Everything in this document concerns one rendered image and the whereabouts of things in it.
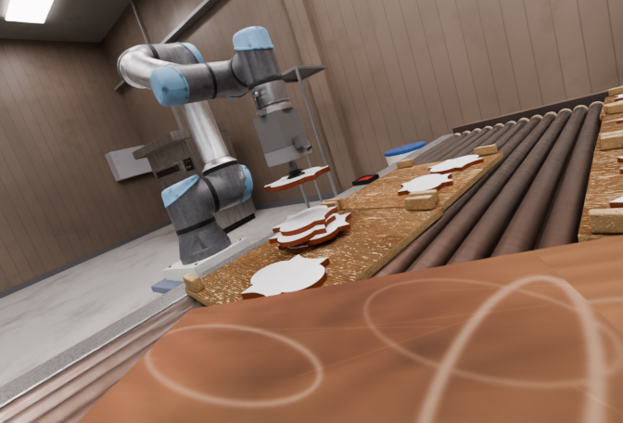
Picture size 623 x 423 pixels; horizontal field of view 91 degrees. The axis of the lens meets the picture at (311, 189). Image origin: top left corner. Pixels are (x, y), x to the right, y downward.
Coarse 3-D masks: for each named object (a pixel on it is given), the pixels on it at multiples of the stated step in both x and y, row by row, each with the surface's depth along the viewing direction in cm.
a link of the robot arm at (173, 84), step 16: (144, 48) 87; (128, 64) 79; (144, 64) 72; (160, 64) 66; (176, 64) 63; (192, 64) 63; (208, 64) 64; (128, 80) 83; (144, 80) 71; (160, 80) 58; (176, 80) 59; (192, 80) 61; (208, 80) 63; (160, 96) 60; (176, 96) 60; (192, 96) 62; (208, 96) 65
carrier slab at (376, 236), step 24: (360, 216) 71; (384, 216) 65; (408, 216) 61; (432, 216) 57; (336, 240) 60; (360, 240) 56; (384, 240) 53; (408, 240) 52; (240, 264) 64; (264, 264) 60; (336, 264) 50; (360, 264) 47; (384, 264) 48; (216, 288) 56; (240, 288) 52
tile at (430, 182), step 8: (424, 176) 83; (432, 176) 80; (440, 176) 78; (448, 176) 77; (400, 184) 83; (408, 184) 81; (416, 184) 78; (424, 184) 76; (432, 184) 73; (440, 184) 72; (448, 184) 72; (400, 192) 77; (408, 192) 75
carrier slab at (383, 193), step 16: (496, 160) 83; (384, 176) 106; (400, 176) 98; (416, 176) 91; (464, 176) 75; (480, 176) 75; (368, 192) 91; (384, 192) 85; (448, 192) 67; (352, 208) 80; (368, 208) 76; (384, 208) 72; (400, 208) 69
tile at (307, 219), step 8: (312, 208) 73; (320, 208) 70; (328, 208) 68; (336, 208) 67; (288, 216) 72; (296, 216) 70; (304, 216) 67; (312, 216) 65; (320, 216) 63; (328, 216) 65; (280, 224) 67; (288, 224) 65; (296, 224) 63; (304, 224) 61; (312, 224) 61; (288, 232) 61; (296, 232) 60
